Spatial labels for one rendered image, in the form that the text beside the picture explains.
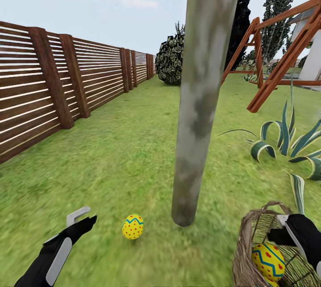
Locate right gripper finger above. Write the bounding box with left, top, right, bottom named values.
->
left=266, top=232, right=274, bottom=243

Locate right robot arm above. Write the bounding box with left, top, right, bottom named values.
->
left=266, top=214, right=321, bottom=281

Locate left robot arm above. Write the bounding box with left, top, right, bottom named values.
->
left=14, top=206, right=97, bottom=287

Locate wicker basket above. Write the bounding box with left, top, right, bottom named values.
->
left=232, top=200, right=318, bottom=287

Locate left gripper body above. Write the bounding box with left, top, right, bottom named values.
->
left=65, top=217, right=92, bottom=240

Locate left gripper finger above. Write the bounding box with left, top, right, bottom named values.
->
left=90, top=215, right=97, bottom=227

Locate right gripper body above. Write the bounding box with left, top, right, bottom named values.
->
left=270, top=227, right=297, bottom=248

